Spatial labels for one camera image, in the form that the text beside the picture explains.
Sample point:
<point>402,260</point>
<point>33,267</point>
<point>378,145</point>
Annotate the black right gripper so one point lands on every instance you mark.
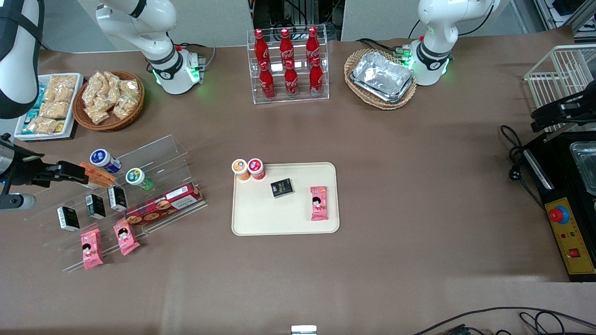
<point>23,170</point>

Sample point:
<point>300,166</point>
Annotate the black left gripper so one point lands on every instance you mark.
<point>579,103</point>

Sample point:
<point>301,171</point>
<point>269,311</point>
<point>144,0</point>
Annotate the triangle sandwich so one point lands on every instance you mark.
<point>100,176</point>

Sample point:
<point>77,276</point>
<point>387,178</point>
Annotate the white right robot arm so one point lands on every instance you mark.
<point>153,42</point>

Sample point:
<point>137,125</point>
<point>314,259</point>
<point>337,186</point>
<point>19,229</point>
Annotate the aluminium foil tray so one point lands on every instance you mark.
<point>382,77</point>

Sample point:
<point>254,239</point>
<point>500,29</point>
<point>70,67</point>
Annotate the beige plastic tray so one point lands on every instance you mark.
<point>284,214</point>

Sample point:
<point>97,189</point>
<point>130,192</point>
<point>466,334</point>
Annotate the blue lid cup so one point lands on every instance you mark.
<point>103,158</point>

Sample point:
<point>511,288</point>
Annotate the small black box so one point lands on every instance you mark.
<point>282,188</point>
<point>118,198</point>
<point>68,218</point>
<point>95,206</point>

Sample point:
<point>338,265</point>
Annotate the yellow snack packet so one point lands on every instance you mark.
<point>60,127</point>

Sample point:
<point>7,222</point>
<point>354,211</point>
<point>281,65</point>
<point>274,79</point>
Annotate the clear bag of snacks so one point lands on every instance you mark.
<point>129,87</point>
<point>125,108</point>
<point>58,94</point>
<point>42,125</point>
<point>93,88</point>
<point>97,114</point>
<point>63,81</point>
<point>53,110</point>
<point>111,88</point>

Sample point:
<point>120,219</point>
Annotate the brown wicker basket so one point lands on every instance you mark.
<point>111,124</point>

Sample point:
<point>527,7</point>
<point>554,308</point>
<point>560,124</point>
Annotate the steel pan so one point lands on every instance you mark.
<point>587,167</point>

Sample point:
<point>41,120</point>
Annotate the green lid cup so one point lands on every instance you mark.
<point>137,177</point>

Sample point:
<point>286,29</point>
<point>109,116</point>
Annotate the blue snack packet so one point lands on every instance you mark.
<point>38,97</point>
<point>29,117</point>

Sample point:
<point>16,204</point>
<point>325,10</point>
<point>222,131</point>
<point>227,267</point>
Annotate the white rectangular dish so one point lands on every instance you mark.
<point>74,100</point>

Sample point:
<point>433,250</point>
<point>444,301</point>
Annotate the pink snack packet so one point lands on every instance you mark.
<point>319,204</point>
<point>125,236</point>
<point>91,249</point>

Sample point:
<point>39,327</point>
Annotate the clear acrylic display shelf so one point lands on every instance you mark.
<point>163,153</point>

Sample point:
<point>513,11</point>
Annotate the red cookie box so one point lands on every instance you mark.
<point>163,204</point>

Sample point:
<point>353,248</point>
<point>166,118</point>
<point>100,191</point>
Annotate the red emergency stop button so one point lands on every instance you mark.
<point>558,214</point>

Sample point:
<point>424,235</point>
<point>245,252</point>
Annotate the black machine with yellow panel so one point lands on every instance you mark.
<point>572,242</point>

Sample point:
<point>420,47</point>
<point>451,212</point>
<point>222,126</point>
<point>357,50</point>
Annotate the orange lid cup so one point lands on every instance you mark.
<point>240,167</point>

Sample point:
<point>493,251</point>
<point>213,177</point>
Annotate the red lid cup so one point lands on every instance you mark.
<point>256,167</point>

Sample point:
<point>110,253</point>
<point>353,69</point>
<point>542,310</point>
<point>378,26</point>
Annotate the light wicker basket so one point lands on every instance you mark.
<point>356,60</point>

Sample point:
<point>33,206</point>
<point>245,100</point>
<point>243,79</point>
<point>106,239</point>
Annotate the red cola bottle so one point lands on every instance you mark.
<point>261,49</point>
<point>286,49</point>
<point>316,80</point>
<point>291,83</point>
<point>312,46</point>
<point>267,83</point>

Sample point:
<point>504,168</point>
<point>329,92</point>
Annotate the clear acrylic bottle rack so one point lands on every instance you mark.
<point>302,98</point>

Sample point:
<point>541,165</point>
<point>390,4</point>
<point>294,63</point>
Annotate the black equipment rack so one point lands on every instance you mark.
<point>298,14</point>

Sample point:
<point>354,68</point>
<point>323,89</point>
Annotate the small white device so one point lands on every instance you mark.
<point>303,330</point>

